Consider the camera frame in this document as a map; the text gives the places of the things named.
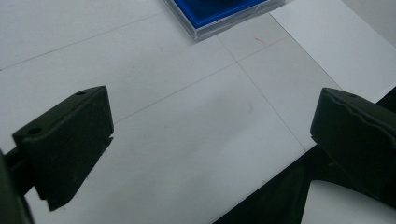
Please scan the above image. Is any white paper sheet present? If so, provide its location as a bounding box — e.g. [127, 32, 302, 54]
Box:
[269, 0, 396, 104]

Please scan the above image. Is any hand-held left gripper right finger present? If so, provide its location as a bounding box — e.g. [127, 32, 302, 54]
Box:
[309, 87, 396, 209]

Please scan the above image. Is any clear box with blue lining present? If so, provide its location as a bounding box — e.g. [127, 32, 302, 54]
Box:
[163, 0, 287, 43]

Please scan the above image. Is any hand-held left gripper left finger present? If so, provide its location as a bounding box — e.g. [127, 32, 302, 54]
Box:
[11, 85, 115, 212]

